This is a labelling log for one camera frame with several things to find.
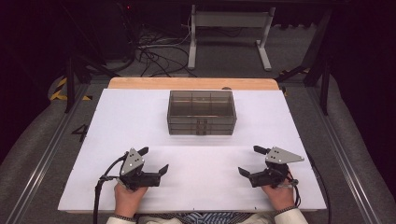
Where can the smoked clear plastic drawer cabinet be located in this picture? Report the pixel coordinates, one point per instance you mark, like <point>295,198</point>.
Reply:
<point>201,105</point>

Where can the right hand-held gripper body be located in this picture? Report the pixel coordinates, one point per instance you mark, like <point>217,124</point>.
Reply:
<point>280,157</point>

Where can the person's left hand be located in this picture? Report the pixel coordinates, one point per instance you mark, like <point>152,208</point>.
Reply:
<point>126,200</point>

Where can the white metal desk frame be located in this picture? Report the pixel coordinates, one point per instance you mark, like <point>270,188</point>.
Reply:
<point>230,19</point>

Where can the striped blue shirt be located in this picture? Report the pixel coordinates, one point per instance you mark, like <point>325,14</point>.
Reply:
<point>202,217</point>

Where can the person's right hand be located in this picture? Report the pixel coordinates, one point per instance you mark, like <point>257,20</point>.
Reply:
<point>281,197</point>

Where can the aluminium floor rail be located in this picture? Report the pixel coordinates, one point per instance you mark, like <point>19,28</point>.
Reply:
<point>46,155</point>
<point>342,155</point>

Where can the yellow black hazard tape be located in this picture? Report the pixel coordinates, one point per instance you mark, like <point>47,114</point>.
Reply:
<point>57,93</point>

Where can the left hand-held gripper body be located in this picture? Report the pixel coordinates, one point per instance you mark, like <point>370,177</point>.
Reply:
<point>132,163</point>

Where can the black metal stand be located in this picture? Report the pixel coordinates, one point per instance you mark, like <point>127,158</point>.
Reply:
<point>325,84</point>
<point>70,81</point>

